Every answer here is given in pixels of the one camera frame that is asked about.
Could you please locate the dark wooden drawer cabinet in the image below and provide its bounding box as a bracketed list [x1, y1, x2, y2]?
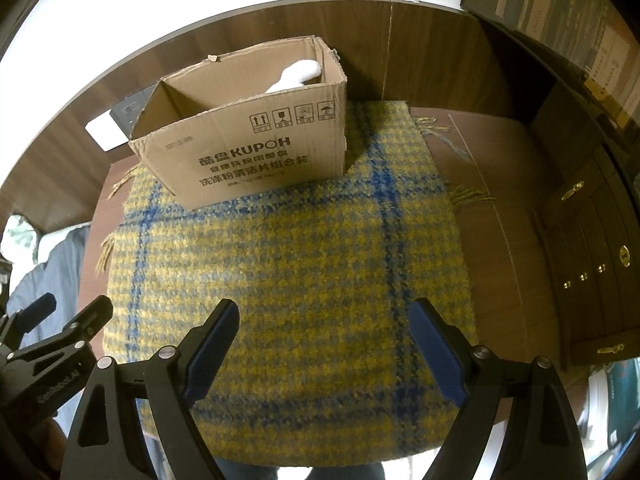
[530, 80, 640, 368]

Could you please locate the printed pillow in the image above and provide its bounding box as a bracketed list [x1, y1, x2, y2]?
[0, 214, 41, 266]

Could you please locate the dark green box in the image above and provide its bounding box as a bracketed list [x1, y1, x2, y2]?
[602, 360, 639, 441]

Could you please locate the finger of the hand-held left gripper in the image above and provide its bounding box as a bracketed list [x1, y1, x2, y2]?
[7, 295, 114, 361]
[0, 292, 57, 352]

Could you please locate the white plush toy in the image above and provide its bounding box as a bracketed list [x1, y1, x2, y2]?
[266, 58, 323, 95]

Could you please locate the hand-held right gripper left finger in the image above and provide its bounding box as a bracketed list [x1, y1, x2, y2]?
[65, 298, 241, 480]

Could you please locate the white wall plate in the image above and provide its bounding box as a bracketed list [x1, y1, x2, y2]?
[85, 110, 131, 151]

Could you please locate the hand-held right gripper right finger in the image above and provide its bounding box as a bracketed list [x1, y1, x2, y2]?
[407, 297, 588, 480]

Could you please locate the dark grey wall socket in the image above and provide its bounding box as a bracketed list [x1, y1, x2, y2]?
[111, 85, 156, 131]

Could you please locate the yellow blue plaid fringed mat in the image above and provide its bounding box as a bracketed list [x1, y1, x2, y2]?
[95, 100, 501, 463]

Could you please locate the printed cardboard box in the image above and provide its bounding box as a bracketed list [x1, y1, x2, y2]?
[128, 35, 348, 211]

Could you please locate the blue grey cloth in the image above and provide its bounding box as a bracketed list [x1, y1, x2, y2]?
[7, 225, 93, 333]

